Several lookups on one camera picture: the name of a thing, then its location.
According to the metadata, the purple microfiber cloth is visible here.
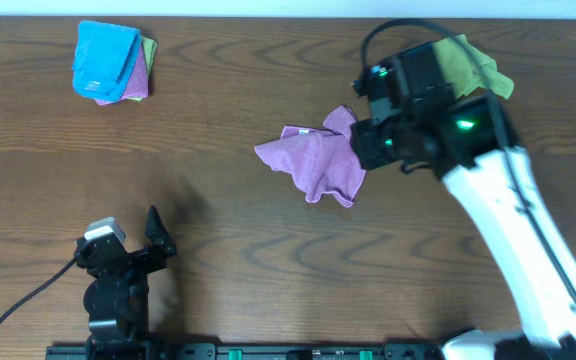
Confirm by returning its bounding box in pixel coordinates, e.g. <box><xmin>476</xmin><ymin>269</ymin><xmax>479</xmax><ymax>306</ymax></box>
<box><xmin>254</xmin><ymin>105</ymin><xmax>366</xmax><ymax>208</ymax></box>

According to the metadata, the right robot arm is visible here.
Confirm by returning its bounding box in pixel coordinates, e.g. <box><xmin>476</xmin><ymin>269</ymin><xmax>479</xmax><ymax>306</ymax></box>
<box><xmin>351</xmin><ymin>44</ymin><xmax>576</xmax><ymax>359</ymax></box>

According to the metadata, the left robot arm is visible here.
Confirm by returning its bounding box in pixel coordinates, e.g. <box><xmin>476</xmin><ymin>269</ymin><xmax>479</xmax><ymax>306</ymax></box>
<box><xmin>74</xmin><ymin>206</ymin><xmax>177</xmax><ymax>359</ymax></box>

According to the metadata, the crumpled green cloth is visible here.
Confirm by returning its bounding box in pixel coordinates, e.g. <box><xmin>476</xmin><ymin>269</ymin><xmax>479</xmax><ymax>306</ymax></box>
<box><xmin>432</xmin><ymin>34</ymin><xmax>514</xmax><ymax>99</ymax></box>

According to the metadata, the folded pink cloth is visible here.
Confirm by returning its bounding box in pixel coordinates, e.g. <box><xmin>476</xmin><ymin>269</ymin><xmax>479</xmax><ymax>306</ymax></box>
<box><xmin>120</xmin><ymin>46</ymin><xmax>151</xmax><ymax>101</ymax></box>

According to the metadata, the folded blue cloth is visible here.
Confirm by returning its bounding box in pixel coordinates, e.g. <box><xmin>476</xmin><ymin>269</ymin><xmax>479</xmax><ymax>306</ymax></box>
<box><xmin>72</xmin><ymin>20</ymin><xmax>141</xmax><ymax>102</ymax></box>

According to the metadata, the folded green cloth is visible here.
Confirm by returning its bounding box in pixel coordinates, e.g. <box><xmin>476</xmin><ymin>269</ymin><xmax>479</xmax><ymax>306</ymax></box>
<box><xmin>141</xmin><ymin>36</ymin><xmax>157</xmax><ymax>74</ymax></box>

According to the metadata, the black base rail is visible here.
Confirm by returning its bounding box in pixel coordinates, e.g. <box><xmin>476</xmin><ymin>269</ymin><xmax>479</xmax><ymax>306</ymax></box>
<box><xmin>45</xmin><ymin>343</ymin><xmax>444</xmax><ymax>360</ymax></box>

